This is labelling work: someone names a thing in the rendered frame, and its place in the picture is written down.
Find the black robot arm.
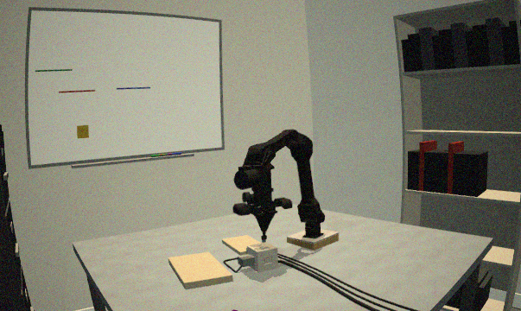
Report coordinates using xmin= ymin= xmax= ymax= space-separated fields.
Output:
xmin=234 ymin=129 xmax=325 ymax=238

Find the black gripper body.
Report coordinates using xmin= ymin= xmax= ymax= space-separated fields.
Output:
xmin=233 ymin=185 xmax=292 ymax=216

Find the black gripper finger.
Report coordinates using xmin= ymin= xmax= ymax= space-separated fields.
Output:
xmin=251 ymin=213 xmax=264 ymax=232
xmin=262 ymin=209 xmax=278 ymax=232

